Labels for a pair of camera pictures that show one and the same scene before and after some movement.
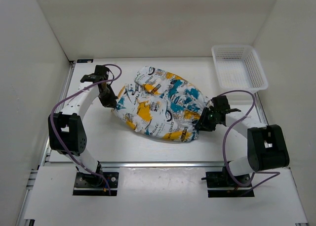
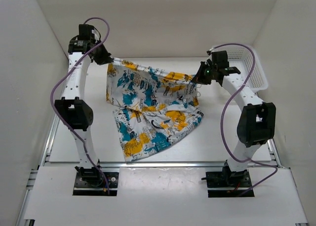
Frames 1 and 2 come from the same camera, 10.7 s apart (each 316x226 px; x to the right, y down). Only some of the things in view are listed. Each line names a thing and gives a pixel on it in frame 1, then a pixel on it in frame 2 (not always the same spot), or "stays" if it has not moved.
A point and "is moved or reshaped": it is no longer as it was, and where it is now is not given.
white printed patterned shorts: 161,104 is moved or reshaped
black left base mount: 90,180 stays
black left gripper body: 108,97 -> 100,55
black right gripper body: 209,119 -> 206,74
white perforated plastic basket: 239,67 stays
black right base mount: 222,179 stays
